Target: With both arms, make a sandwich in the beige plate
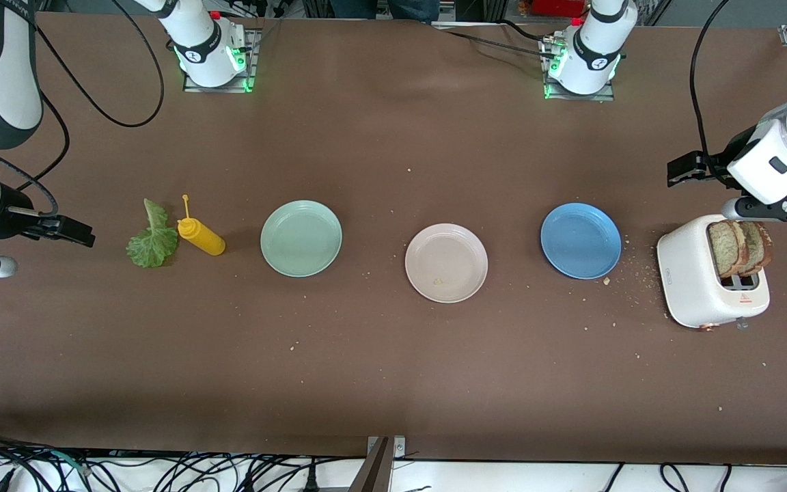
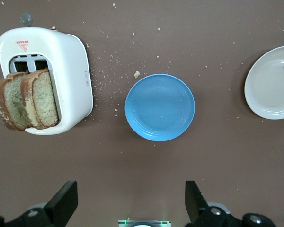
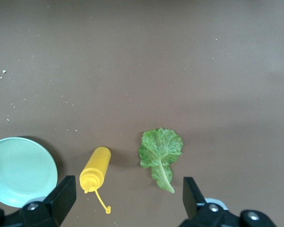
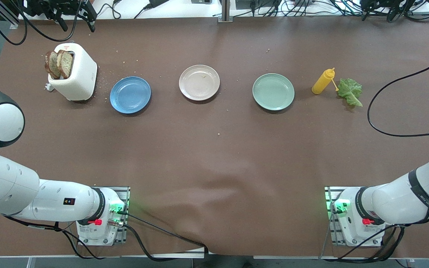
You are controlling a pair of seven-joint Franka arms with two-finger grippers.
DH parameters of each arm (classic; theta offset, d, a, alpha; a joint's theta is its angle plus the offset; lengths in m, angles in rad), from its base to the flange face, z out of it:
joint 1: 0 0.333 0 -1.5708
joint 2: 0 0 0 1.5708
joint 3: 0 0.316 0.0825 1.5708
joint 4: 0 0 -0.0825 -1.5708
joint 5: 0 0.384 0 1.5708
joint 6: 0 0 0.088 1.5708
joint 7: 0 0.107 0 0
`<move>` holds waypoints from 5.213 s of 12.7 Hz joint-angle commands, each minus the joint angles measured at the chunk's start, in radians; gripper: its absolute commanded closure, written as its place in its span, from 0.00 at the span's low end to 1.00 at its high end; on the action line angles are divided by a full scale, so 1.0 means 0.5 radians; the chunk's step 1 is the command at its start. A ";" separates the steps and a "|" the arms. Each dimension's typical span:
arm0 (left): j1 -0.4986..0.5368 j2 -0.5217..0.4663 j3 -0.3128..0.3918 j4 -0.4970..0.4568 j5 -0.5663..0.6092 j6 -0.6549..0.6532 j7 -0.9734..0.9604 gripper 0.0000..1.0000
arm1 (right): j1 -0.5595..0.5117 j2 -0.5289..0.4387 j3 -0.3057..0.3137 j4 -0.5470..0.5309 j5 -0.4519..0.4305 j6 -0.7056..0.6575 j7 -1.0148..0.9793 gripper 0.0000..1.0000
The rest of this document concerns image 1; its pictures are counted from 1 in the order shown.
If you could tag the yellow squeeze bottle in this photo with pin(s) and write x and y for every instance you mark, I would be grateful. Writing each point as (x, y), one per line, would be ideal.
(203, 238)

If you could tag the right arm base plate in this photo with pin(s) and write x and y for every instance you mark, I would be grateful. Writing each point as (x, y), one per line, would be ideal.
(251, 75)

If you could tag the blue plate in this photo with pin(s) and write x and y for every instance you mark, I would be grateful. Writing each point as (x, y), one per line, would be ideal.
(581, 240)

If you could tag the person in blue jeans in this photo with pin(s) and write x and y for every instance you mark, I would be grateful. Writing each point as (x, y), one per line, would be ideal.
(407, 8)

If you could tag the red box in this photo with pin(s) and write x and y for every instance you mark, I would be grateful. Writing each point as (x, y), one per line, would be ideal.
(557, 7)

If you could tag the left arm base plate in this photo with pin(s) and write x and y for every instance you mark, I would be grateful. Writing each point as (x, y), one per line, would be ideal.
(605, 98)

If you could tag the pale green plate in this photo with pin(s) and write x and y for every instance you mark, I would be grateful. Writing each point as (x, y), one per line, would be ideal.
(301, 238)

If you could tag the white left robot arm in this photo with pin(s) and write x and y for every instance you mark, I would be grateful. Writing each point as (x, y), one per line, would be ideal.
(595, 48)

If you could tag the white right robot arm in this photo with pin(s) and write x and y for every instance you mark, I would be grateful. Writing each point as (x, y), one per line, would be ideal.
(11, 75)

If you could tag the green lettuce leaf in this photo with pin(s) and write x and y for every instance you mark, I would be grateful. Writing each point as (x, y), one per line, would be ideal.
(151, 249)

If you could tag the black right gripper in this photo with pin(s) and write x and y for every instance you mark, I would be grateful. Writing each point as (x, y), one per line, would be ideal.
(14, 213)

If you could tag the beige plate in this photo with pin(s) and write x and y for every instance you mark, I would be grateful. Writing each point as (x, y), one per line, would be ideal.
(446, 263)

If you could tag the brown bread slice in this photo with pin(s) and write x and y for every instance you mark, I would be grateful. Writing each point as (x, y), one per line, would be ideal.
(725, 247)
(757, 242)

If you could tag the white toaster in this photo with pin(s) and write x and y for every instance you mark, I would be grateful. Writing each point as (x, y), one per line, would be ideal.
(687, 273)

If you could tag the aluminium profile post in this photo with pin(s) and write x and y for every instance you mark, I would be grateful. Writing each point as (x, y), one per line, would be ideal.
(376, 471)

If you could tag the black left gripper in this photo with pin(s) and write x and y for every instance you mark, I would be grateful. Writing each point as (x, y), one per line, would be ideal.
(737, 154)

